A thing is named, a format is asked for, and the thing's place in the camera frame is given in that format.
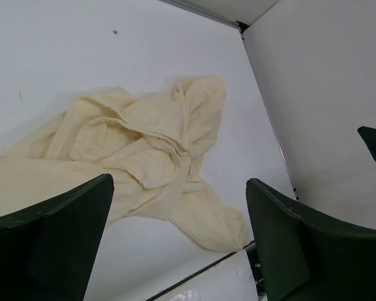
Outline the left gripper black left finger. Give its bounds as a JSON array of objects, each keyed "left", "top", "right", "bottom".
[{"left": 0, "top": 174, "right": 114, "bottom": 300}]

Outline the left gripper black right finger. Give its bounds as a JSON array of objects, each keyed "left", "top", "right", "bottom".
[{"left": 246, "top": 179, "right": 376, "bottom": 300}]

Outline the cream yellow zip jacket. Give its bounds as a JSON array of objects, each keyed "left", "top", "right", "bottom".
[{"left": 0, "top": 75, "right": 249, "bottom": 253}]

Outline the aluminium frame rail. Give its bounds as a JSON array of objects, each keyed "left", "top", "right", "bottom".
[{"left": 164, "top": 1, "right": 298, "bottom": 200}]

